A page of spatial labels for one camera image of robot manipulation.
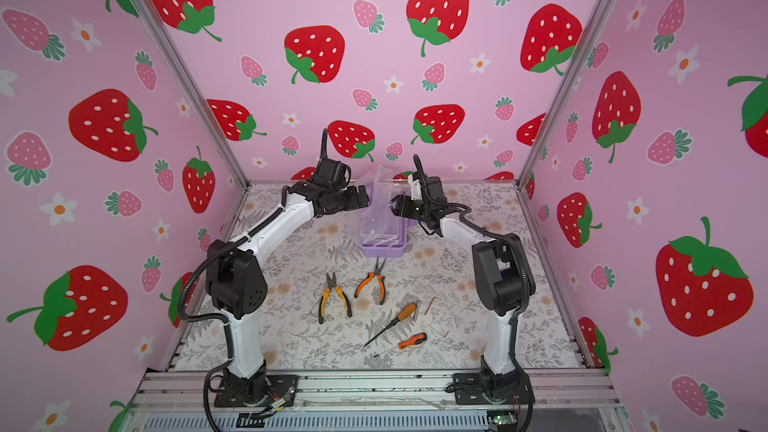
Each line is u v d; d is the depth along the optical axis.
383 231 0.87
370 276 0.94
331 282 0.93
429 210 0.77
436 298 0.90
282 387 0.75
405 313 0.86
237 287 0.51
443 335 0.84
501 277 0.53
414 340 0.80
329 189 0.70
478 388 0.73
